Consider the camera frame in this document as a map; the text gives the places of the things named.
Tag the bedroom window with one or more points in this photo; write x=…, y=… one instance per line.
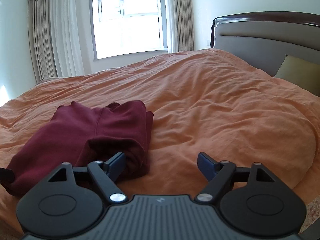
x=121, y=27

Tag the dark wood padded headboard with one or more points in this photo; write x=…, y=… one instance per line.
x=264, y=38

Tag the maroon long-sleeve shirt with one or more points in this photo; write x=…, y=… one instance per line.
x=80, y=135

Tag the olive green pillow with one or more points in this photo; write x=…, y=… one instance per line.
x=303, y=73

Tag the floral bed sheet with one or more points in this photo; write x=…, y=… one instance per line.
x=313, y=213

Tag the orange duvet cover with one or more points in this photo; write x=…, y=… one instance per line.
x=203, y=101

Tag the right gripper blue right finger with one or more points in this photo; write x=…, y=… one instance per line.
x=219, y=176

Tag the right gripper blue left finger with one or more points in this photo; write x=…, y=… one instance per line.
x=105, y=173

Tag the left beige curtain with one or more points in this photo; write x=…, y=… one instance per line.
x=54, y=39

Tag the beige curtain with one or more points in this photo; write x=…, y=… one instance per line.
x=54, y=39
x=180, y=24

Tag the right beige curtain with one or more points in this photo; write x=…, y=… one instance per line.
x=180, y=24

